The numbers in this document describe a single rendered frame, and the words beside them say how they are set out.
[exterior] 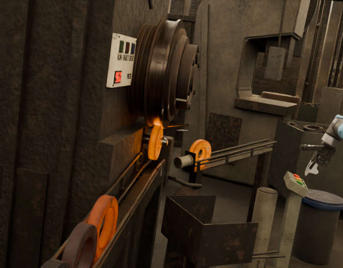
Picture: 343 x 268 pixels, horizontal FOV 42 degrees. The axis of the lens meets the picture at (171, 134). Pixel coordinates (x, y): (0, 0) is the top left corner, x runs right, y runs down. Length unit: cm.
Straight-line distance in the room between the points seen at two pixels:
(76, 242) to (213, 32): 378
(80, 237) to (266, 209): 167
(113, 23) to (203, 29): 322
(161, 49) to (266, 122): 289
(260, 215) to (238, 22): 247
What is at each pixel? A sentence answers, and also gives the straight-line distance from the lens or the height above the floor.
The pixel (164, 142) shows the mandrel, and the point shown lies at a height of 82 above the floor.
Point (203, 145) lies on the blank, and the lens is 240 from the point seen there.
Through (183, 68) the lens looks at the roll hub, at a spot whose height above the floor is 115.
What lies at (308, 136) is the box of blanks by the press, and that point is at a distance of 394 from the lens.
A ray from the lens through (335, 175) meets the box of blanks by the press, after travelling 413.
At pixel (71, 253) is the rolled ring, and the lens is 111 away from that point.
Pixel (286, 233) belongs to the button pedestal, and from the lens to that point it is 274.
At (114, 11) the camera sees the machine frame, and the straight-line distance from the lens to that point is 153.
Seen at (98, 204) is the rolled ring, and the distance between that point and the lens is 128.
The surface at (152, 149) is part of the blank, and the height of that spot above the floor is 79.
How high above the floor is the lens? 119
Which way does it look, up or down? 10 degrees down
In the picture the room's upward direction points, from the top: 8 degrees clockwise
